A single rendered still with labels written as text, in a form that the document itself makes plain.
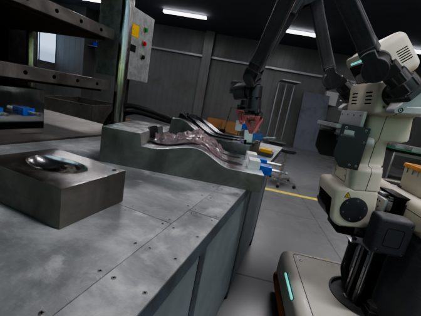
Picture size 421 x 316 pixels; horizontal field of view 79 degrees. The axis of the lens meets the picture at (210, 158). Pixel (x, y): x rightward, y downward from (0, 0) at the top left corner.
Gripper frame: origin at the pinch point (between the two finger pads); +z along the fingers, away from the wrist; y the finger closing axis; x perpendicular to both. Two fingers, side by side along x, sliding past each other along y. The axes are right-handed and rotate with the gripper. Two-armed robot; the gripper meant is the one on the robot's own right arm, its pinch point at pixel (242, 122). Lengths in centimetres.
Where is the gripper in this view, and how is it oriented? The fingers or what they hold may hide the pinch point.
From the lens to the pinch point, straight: 142.3
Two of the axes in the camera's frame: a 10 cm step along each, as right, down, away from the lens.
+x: 9.2, 2.3, -3.3
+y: -3.6, 1.5, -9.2
